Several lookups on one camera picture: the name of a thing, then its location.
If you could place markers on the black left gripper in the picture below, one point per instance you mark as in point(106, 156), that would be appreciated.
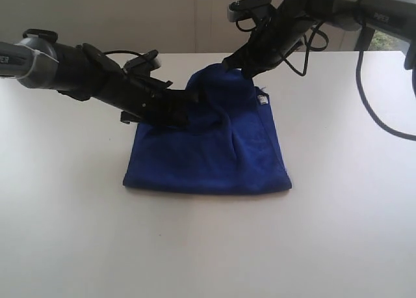
point(148, 99)

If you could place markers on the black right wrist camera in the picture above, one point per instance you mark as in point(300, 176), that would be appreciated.
point(257, 10)

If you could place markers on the blue microfiber cloth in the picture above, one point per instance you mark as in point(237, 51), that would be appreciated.
point(230, 146)

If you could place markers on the dark window frame post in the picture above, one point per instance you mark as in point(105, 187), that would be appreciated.
point(364, 39)

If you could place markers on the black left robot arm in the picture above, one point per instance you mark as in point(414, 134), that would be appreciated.
point(82, 72)

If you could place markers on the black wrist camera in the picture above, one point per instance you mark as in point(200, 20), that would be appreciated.
point(257, 10)
point(143, 64)

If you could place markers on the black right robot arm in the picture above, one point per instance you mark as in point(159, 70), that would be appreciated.
point(394, 17)

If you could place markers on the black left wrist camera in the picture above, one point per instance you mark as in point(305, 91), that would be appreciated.
point(143, 64)

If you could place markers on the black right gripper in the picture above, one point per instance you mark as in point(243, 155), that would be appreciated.
point(270, 42)

